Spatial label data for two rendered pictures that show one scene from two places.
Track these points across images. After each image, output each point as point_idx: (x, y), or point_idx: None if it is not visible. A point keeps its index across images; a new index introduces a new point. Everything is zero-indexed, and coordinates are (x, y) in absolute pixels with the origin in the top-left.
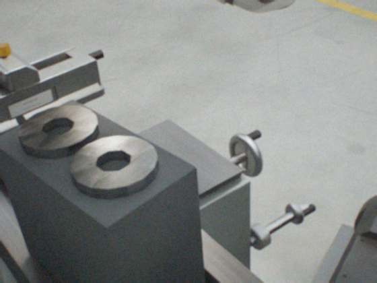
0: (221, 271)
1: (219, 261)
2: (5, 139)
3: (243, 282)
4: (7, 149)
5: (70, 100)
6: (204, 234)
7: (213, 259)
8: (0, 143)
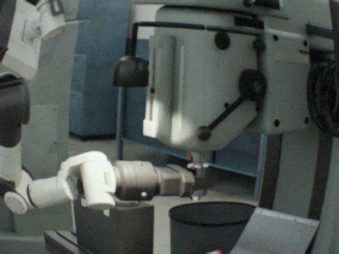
0: (70, 245)
1: (71, 246)
2: (147, 204)
3: (63, 242)
4: (144, 202)
5: (122, 209)
6: (74, 252)
7: (73, 247)
8: (148, 203)
